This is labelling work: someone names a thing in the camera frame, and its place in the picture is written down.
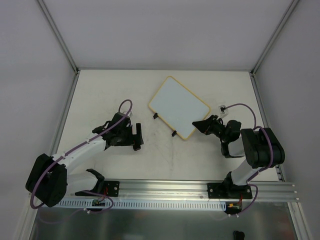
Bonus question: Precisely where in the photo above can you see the black object at bottom edge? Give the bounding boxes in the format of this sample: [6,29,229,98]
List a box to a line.
[233,230,245,240]

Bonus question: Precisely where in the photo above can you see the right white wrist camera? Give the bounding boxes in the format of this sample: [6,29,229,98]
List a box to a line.
[218,105,229,117]

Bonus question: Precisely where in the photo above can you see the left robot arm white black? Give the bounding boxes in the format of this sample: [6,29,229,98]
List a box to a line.
[25,112,144,207]

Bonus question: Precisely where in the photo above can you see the yellow framed whiteboard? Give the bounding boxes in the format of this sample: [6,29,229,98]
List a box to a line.
[148,76,211,140]

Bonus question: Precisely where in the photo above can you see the aluminium mounting rail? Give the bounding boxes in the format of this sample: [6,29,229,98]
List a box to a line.
[28,177,300,202]

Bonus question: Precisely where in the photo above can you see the left black whiteboard foot clip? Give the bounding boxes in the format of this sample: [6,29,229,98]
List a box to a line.
[153,112,159,120]

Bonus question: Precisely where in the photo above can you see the right aluminium frame post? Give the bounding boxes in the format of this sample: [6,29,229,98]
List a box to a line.
[250,0,300,77]

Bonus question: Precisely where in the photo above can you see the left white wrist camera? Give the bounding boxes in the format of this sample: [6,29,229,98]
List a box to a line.
[120,111,133,118]

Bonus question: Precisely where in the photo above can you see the black whiteboard eraser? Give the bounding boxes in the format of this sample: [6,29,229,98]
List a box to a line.
[133,145,141,151]

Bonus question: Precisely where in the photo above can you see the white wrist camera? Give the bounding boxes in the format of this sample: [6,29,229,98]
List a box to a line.
[120,111,133,118]
[218,105,229,117]

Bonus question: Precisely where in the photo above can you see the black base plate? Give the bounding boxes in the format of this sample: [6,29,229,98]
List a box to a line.
[74,179,120,198]
[207,182,253,200]

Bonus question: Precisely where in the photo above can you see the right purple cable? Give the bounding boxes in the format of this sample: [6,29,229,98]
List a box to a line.
[224,102,276,216]

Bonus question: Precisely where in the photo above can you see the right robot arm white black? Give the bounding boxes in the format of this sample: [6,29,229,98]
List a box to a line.
[192,115,285,200]

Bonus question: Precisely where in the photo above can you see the left aluminium frame post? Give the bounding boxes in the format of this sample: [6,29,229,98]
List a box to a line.
[36,0,79,74]

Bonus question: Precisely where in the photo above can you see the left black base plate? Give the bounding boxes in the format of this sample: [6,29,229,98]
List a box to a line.
[74,179,120,198]

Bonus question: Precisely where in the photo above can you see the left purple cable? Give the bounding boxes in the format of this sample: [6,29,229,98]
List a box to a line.
[30,99,133,213]

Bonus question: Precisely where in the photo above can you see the aluminium frame post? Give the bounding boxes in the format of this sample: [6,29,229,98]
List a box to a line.
[36,0,79,74]
[250,0,300,77]

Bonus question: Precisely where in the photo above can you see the white slotted cable duct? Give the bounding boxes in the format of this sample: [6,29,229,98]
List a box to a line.
[55,197,227,212]

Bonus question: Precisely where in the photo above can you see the purple cable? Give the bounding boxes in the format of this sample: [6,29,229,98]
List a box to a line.
[30,99,133,213]
[224,102,276,216]

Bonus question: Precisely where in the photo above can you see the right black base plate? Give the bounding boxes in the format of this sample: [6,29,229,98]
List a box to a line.
[207,182,253,200]

